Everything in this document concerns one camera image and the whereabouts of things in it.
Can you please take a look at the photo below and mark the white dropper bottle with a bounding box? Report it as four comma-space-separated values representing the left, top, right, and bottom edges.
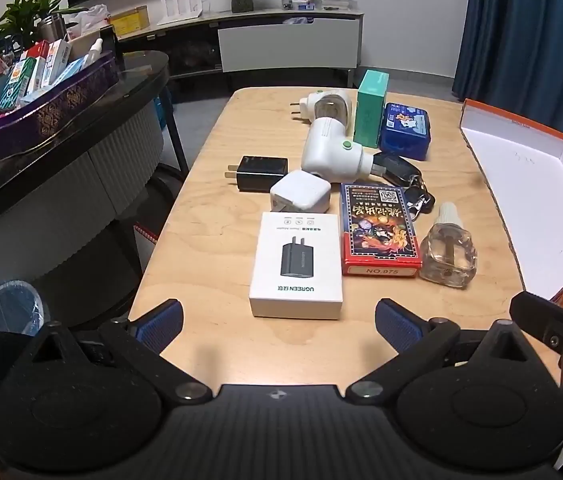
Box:
82, 37, 105, 69

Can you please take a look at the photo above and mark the white plug-in heater with bottle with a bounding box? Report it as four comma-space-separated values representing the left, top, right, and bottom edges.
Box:
289, 87, 355, 124

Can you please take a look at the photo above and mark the clear glass refill bottle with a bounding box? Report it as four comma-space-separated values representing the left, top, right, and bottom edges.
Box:
420, 201, 478, 290

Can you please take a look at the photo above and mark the playing card box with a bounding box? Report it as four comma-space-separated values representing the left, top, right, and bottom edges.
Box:
339, 183, 423, 279

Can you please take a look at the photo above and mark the purple patterned tray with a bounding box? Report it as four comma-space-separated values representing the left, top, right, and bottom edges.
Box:
0, 50, 120, 169

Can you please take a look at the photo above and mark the large white plug-in heater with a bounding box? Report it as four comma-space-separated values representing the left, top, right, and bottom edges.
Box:
301, 117, 388, 179

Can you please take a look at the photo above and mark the blue curtain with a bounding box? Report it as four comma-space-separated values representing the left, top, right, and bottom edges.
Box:
450, 0, 563, 133

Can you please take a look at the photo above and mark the orange cardboard box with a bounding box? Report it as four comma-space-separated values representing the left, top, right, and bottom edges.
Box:
459, 98, 563, 320

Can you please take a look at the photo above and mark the white and black TV stand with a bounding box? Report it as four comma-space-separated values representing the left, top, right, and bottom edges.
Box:
110, 6, 365, 89

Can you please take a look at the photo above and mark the yellow box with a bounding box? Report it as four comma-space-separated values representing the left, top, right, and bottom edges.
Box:
110, 5, 150, 37

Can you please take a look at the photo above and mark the blue floss pick box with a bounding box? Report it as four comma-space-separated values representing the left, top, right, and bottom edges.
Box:
378, 102, 433, 162

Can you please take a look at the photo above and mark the blue plastic bag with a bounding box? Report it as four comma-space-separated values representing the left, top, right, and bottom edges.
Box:
154, 87, 175, 131

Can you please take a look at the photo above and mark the waste bin with blue liner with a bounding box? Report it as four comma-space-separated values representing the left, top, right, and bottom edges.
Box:
0, 279, 50, 337

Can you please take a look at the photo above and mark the black oval glass-top cabinet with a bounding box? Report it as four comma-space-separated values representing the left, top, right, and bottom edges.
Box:
0, 50, 186, 322

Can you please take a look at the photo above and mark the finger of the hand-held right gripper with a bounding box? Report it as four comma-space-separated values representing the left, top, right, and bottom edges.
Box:
509, 290, 563, 357

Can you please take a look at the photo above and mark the leafy green houseplant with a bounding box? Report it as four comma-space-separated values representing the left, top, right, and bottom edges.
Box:
0, 0, 88, 57

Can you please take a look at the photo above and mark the steel cup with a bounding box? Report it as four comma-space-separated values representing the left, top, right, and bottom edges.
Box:
36, 13, 67, 44

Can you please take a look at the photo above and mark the black wall charger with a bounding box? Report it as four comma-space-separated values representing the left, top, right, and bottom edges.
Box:
224, 154, 289, 194

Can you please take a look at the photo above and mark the white cube charger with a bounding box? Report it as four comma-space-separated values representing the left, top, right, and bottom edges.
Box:
270, 169, 333, 215

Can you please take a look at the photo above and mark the pile of small medicine boxes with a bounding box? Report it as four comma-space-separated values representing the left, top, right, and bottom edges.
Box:
0, 39, 97, 117

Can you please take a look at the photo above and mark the white plastic bag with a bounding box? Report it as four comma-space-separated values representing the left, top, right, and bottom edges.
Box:
66, 3, 111, 37

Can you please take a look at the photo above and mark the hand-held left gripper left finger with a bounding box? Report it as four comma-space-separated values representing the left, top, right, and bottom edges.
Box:
26, 299, 215, 407

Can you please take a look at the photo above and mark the white router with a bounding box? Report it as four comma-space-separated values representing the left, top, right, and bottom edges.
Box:
156, 0, 203, 26

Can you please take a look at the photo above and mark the teal cardboard box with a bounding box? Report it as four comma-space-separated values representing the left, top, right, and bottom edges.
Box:
353, 69, 391, 150

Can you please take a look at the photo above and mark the black car key with keyring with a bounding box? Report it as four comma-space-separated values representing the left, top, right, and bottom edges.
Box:
372, 151, 435, 219

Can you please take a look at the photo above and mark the white charger packaging box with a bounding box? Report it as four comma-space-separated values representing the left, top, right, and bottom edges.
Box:
249, 211, 345, 320

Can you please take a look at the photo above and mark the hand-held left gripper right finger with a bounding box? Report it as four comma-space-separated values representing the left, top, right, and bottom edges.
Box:
344, 298, 533, 407

